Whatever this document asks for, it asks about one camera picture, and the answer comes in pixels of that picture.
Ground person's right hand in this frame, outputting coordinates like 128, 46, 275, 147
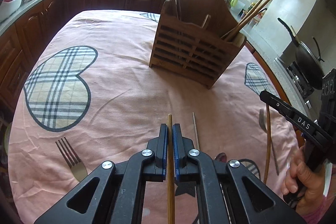
281, 147, 325, 216

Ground condiment jars rack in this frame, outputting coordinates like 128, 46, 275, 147
242, 3, 264, 25

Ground lower wooden kitchen cabinets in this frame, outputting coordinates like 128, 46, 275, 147
0, 0, 308, 146

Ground wooden utensil holder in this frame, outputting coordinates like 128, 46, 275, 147
149, 0, 246, 88

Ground steel spoon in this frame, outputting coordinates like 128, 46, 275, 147
215, 152, 227, 163

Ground wooden chopstick group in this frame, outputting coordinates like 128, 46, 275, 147
221, 0, 270, 42

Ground black wok with lid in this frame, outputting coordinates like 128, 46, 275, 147
277, 18, 325, 90

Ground gas stove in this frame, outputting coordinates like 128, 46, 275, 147
274, 56, 321, 112

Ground pink tablecloth with plaid hearts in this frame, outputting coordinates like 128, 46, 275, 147
9, 10, 298, 223

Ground white red rice cooker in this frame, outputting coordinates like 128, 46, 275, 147
0, 0, 22, 22

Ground right steel fork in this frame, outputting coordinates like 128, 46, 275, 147
258, 108, 280, 176

